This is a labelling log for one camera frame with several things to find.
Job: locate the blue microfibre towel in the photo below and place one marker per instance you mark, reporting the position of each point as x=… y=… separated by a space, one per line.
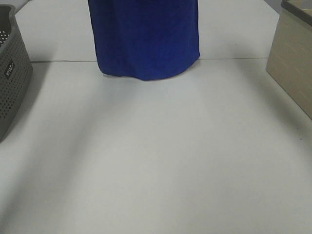
x=145 y=39

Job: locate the beige storage box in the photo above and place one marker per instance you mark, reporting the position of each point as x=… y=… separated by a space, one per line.
x=290 y=57

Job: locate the grey perforated plastic basket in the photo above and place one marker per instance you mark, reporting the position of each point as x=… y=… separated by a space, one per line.
x=15 y=68

